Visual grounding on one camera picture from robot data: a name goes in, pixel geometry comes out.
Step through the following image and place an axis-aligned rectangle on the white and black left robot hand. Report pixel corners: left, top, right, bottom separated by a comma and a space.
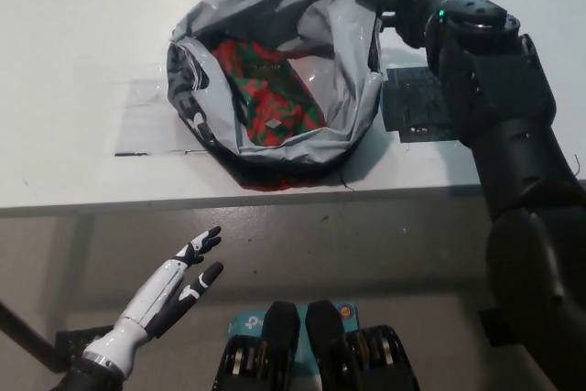
81, 225, 224, 376

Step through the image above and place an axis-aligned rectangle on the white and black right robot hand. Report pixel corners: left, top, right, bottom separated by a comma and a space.
352, 0, 448, 49

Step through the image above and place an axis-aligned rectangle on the black plastic bag grey inside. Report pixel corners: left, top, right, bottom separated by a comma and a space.
165, 0, 385, 193

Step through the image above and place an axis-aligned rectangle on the red green plaid cloth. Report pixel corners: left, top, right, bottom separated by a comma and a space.
211, 40, 329, 147

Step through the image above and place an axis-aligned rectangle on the black tape patch on table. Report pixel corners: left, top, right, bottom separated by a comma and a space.
383, 65, 459, 143

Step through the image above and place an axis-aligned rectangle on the black table leg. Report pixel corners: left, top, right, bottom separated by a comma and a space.
0, 299, 74, 372

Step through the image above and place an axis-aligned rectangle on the clear tape patch on table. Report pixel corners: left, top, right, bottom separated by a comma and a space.
112, 77, 207, 157

